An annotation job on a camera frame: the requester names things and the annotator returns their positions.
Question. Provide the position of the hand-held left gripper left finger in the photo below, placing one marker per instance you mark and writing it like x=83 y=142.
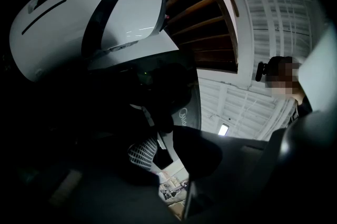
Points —
x=105 y=191

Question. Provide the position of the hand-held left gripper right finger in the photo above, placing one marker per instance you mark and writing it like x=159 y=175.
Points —
x=237 y=160

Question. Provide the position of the ceiling light tube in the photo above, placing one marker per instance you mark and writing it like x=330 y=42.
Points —
x=223 y=129

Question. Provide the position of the person's black t-shirt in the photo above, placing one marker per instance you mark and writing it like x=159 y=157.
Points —
x=302 y=110

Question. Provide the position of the person's head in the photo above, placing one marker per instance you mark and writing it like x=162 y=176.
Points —
x=283 y=75

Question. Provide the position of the wooden spiral staircase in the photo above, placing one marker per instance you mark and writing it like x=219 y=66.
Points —
x=200 y=23

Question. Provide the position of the white and black machine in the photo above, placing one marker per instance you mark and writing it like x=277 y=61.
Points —
x=65 y=33

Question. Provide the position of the black head-mounted camera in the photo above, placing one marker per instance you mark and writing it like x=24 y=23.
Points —
x=261 y=71

